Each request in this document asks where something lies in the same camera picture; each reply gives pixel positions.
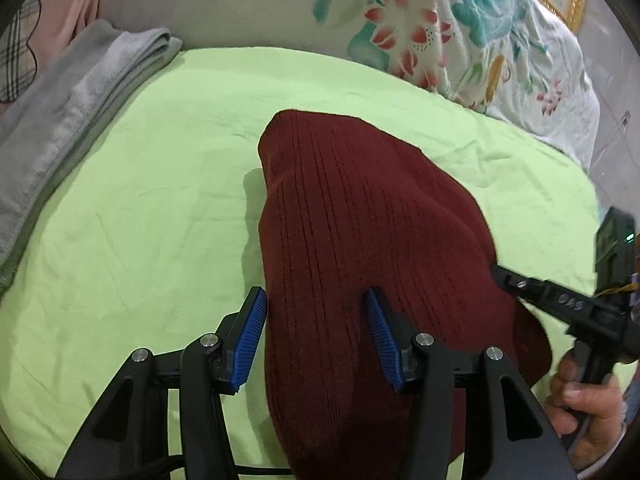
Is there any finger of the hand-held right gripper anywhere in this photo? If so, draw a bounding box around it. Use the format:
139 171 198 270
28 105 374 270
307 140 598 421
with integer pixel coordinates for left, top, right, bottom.
490 264 598 322

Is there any white floral quilt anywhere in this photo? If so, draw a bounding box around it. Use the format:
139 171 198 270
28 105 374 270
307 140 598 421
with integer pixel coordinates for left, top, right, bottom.
100 0 601 171

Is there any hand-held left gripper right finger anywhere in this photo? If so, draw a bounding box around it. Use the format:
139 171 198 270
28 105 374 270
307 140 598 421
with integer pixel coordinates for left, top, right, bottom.
362 287 576 480

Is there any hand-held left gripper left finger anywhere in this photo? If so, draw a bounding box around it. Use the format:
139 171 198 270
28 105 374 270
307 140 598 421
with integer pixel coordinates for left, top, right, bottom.
55 286 268 480

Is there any person's right hand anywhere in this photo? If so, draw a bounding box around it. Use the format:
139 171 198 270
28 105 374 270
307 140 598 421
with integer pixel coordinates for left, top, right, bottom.
544 350 628 471

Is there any dark red knit sweater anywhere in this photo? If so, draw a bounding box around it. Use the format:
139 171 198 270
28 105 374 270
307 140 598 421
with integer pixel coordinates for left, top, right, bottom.
257 109 553 480

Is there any light green bed sheet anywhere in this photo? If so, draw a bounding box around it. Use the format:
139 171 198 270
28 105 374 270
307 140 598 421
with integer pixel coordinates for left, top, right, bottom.
0 47 603 480

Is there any grey folded cloth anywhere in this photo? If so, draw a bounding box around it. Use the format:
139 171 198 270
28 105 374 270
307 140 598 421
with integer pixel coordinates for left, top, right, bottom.
0 19 183 286

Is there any pink plaid cloth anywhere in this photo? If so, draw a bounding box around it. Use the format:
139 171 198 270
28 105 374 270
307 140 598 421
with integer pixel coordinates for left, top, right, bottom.
0 0 103 116

